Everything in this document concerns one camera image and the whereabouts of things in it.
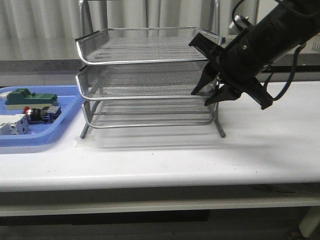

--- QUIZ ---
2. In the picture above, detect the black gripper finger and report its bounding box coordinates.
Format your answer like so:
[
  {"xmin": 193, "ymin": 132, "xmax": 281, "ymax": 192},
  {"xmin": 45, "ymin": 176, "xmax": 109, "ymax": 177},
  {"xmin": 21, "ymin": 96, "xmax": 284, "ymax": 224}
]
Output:
[
  {"xmin": 191, "ymin": 65, "xmax": 217, "ymax": 95},
  {"xmin": 204, "ymin": 84, "xmax": 242, "ymax": 106}
]

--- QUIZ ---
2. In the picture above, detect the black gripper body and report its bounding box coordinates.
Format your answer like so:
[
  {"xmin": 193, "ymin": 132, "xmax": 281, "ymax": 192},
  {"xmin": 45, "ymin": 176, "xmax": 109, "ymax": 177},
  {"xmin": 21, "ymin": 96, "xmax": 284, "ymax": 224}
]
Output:
[{"xmin": 189, "ymin": 33, "xmax": 272, "ymax": 110}]

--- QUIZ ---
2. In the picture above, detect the silver mesh tray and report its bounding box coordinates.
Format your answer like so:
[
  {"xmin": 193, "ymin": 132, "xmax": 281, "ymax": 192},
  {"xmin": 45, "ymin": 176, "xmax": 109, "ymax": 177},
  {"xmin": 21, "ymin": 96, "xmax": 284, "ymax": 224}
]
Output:
[
  {"xmin": 75, "ymin": 61, "xmax": 217, "ymax": 101},
  {"xmin": 82, "ymin": 98, "xmax": 218, "ymax": 129},
  {"xmin": 75, "ymin": 26, "xmax": 225, "ymax": 66}
]

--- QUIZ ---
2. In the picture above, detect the red emergency stop button switch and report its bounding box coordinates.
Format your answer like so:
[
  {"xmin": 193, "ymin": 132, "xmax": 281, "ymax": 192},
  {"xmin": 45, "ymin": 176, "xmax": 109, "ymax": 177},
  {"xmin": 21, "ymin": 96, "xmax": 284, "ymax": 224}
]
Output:
[{"xmin": 22, "ymin": 106, "xmax": 62, "ymax": 124}]

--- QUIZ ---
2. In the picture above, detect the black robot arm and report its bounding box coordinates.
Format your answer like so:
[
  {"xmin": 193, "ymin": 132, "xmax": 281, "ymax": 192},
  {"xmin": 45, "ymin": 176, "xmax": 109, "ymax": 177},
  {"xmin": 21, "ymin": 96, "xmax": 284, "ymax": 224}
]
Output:
[{"xmin": 189, "ymin": 0, "xmax": 320, "ymax": 110}]

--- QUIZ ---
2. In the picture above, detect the blue plastic tray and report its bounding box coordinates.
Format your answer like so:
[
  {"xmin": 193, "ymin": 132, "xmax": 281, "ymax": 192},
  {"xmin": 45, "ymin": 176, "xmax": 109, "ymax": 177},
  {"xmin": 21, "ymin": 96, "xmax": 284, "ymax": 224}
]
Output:
[{"xmin": 0, "ymin": 85, "xmax": 83, "ymax": 147}]

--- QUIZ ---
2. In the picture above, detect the white table leg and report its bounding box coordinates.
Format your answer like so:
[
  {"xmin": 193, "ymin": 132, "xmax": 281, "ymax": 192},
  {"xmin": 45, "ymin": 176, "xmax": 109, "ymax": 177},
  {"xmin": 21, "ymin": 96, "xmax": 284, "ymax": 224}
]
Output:
[{"xmin": 298, "ymin": 206, "xmax": 320, "ymax": 238}]

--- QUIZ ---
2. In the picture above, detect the green white electrical module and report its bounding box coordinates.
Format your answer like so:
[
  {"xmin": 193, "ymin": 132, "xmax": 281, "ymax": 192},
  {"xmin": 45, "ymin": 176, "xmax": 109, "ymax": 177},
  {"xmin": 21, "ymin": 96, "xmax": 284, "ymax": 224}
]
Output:
[{"xmin": 5, "ymin": 88, "xmax": 58, "ymax": 110}]

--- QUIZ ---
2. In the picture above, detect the dark steel back counter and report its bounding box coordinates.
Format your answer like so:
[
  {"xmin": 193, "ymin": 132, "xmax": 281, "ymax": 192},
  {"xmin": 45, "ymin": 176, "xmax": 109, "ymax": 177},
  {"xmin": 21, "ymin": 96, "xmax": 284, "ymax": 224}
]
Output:
[{"xmin": 0, "ymin": 38, "xmax": 320, "ymax": 73}]

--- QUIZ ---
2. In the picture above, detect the white circuit breaker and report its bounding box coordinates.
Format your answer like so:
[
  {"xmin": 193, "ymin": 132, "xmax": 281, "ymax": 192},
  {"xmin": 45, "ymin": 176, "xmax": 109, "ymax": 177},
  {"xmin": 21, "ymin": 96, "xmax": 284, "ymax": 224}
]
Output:
[{"xmin": 0, "ymin": 114, "xmax": 29, "ymax": 136}]

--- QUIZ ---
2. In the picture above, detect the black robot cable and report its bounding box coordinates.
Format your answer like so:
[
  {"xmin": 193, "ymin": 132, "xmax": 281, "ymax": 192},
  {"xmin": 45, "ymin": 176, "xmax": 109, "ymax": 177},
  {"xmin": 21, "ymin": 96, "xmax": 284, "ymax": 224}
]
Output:
[{"xmin": 231, "ymin": 0, "xmax": 320, "ymax": 102}]

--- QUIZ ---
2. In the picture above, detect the silver metal rack frame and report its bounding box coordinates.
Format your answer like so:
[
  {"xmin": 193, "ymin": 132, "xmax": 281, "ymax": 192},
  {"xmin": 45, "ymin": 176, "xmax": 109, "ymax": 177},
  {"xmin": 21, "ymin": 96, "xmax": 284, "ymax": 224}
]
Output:
[{"xmin": 78, "ymin": 0, "xmax": 227, "ymax": 140}]

